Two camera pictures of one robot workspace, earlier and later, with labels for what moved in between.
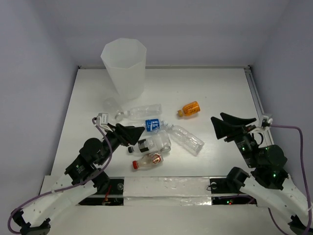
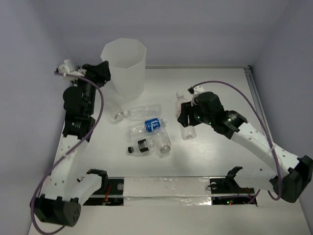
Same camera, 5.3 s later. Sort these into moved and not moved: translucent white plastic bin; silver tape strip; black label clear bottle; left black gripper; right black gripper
Moved: right black gripper; left black gripper
Not moved: translucent white plastic bin; silver tape strip; black label clear bottle
